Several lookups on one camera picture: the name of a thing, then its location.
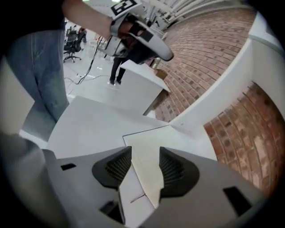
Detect brown cardboard box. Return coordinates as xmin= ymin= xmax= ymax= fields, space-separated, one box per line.
xmin=154 ymin=68 xmax=168 ymax=80

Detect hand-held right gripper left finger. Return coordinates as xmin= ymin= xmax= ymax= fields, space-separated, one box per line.
xmin=42 ymin=146 xmax=134 ymax=228

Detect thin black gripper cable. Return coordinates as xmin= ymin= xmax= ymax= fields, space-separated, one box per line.
xmin=64 ymin=37 xmax=112 ymax=86

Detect person's left forearm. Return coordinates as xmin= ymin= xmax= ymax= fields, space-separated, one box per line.
xmin=61 ymin=0 xmax=113 ymax=41

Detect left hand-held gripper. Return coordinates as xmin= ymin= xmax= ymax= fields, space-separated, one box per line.
xmin=104 ymin=0 xmax=174 ymax=62

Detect white side table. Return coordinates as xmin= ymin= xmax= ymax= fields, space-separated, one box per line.
xmin=119 ymin=59 xmax=171 ymax=117

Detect person's blue jeans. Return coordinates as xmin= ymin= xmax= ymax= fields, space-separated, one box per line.
xmin=5 ymin=30 xmax=70 ymax=124

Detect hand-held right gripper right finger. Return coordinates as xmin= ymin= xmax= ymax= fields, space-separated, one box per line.
xmin=138 ymin=146 xmax=268 ymax=228

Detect person's left hand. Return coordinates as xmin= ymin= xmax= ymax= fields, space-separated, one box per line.
xmin=117 ymin=21 xmax=143 ymax=49

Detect thin soft-cover book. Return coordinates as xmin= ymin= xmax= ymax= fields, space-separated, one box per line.
xmin=119 ymin=124 xmax=218 ymax=225

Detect black office chair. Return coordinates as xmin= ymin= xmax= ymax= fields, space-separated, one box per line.
xmin=63 ymin=26 xmax=88 ymax=64

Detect person's black shirt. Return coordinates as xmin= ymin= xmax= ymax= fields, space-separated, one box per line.
xmin=13 ymin=0 xmax=66 ymax=32

